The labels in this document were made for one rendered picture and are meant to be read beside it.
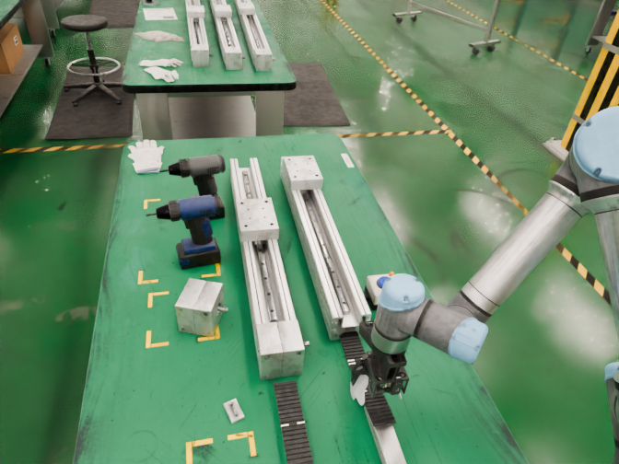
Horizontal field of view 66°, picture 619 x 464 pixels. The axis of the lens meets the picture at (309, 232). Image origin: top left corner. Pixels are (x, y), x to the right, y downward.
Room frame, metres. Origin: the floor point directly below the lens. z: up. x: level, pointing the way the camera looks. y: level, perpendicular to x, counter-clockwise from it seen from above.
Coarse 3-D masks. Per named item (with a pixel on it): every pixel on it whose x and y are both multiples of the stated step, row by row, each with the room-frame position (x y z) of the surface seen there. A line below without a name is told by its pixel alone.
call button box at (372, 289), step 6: (372, 276) 0.99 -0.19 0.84; (378, 276) 0.99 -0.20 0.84; (366, 282) 0.99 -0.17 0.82; (372, 282) 0.97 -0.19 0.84; (366, 288) 0.98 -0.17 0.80; (372, 288) 0.94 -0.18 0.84; (378, 288) 0.94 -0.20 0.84; (366, 294) 0.97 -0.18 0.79; (372, 294) 0.94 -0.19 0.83; (378, 294) 0.92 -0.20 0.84; (366, 300) 0.94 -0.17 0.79; (372, 300) 0.93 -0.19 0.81; (378, 300) 0.92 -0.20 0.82; (372, 306) 0.92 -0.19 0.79
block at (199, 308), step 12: (192, 288) 0.85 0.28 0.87; (204, 288) 0.86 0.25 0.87; (216, 288) 0.86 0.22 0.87; (180, 300) 0.81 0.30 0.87; (192, 300) 0.81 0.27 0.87; (204, 300) 0.82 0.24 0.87; (216, 300) 0.83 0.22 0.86; (180, 312) 0.79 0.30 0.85; (192, 312) 0.79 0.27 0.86; (204, 312) 0.78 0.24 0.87; (216, 312) 0.83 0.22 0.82; (180, 324) 0.79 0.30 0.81; (192, 324) 0.79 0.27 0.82; (204, 324) 0.78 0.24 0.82; (216, 324) 0.82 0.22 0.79
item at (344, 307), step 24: (288, 192) 1.41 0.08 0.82; (312, 192) 1.37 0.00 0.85; (312, 216) 1.25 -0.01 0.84; (312, 240) 1.10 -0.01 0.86; (336, 240) 1.11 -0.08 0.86; (312, 264) 1.02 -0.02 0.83; (336, 264) 1.04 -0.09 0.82; (336, 288) 0.93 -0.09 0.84; (360, 288) 0.91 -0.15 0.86; (336, 312) 0.82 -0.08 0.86; (360, 312) 0.83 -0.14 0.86; (336, 336) 0.81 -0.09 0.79; (360, 336) 0.82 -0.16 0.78
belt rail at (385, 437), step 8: (368, 416) 0.59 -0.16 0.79; (376, 432) 0.54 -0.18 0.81; (384, 432) 0.55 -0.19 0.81; (392, 432) 0.55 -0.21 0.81; (376, 440) 0.54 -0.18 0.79; (384, 440) 0.53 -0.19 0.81; (392, 440) 0.53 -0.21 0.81; (384, 448) 0.51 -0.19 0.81; (392, 448) 0.51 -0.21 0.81; (400, 448) 0.51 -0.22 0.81; (384, 456) 0.49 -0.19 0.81; (392, 456) 0.50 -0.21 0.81; (400, 456) 0.50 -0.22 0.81
